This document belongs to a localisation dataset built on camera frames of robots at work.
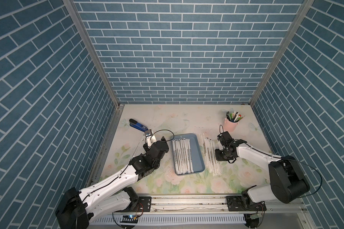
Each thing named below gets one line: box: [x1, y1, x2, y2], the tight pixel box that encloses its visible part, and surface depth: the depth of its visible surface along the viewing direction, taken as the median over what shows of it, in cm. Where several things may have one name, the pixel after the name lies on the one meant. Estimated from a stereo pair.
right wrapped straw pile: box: [200, 133, 222, 177], surface depth 91 cm
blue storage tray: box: [172, 133, 205, 174], surface depth 96 cm
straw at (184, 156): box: [181, 139, 189, 174], surface depth 92 cm
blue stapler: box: [129, 118, 149, 132], surface depth 105 cm
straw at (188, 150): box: [184, 139, 192, 174], surface depth 93 cm
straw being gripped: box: [178, 138, 186, 175], surface depth 92 cm
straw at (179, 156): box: [176, 139, 183, 175], surface depth 92 cm
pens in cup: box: [225, 111, 246, 123], surface depth 101 cm
